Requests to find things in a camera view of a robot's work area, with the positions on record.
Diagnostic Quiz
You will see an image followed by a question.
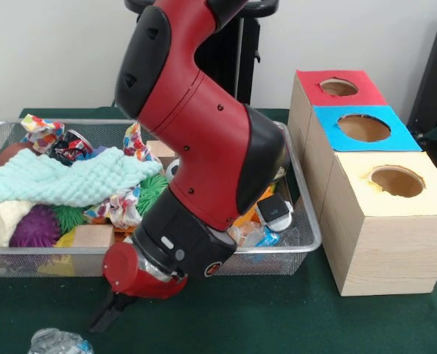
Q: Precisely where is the purple spiky ball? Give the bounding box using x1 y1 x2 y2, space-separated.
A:
9 204 61 248

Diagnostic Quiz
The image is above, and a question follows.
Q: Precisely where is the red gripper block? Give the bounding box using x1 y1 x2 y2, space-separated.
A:
88 241 189 333

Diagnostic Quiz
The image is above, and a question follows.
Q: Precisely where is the black and white soccer ball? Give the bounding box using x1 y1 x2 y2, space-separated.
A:
165 160 181 181

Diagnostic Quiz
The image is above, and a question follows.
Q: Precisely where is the green fuzzy puffer ball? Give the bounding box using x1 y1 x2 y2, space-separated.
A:
136 174 170 218

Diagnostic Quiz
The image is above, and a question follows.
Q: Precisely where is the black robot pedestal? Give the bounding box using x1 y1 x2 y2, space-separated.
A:
124 0 280 109

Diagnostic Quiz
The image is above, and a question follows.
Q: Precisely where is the wooden box with three holes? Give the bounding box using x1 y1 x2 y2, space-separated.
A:
287 69 437 297

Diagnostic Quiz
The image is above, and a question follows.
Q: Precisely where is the wire mesh bin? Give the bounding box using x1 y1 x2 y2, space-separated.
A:
0 119 323 278

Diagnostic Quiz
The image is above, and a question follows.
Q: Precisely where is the cream knitted cloth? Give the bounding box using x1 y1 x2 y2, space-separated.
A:
0 201 33 247

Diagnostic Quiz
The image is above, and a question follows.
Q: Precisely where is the mint green knitted cloth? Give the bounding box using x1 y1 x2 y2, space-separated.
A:
0 147 164 208

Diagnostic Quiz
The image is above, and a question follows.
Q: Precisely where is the small wooden cube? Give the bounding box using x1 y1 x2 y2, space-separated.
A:
71 223 116 249
146 139 178 170

